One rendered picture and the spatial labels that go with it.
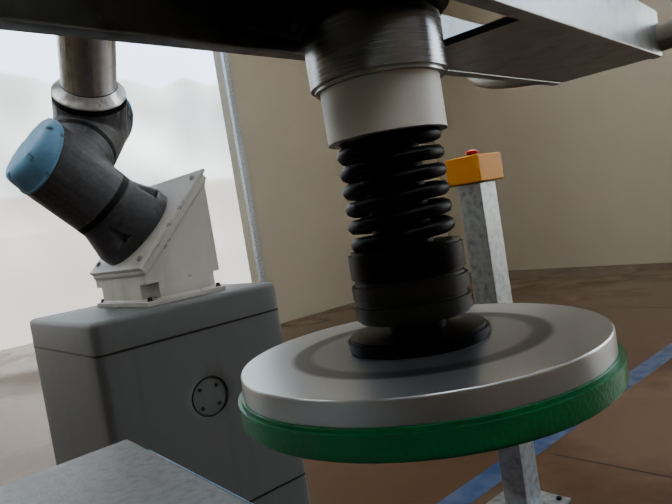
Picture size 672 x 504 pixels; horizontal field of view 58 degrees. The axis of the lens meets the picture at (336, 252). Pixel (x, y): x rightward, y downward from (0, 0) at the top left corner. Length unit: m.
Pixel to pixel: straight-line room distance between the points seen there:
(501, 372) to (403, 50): 0.17
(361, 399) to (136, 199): 1.07
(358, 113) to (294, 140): 6.25
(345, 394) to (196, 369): 0.94
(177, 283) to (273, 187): 5.09
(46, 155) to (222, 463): 0.68
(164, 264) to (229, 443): 0.38
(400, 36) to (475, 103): 7.53
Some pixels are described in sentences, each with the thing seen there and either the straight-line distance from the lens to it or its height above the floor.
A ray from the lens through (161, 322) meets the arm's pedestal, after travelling 1.17.
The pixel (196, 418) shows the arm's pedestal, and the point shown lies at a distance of 1.23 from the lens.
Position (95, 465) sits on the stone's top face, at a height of 0.82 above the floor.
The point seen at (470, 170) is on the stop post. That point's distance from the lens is 1.79.
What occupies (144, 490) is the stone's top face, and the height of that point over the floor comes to 0.82.
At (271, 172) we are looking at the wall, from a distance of 6.32.
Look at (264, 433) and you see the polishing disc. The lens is 0.31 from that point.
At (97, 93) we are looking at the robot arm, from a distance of 1.37.
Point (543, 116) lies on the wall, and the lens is 7.37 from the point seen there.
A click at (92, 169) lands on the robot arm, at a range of 1.28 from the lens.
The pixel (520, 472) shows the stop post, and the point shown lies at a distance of 1.98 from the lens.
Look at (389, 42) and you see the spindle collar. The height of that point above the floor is 1.04.
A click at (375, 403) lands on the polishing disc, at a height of 0.88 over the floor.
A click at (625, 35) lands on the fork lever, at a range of 0.63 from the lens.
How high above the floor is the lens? 0.96
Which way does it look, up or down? 3 degrees down
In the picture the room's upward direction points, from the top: 9 degrees counter-clockwise
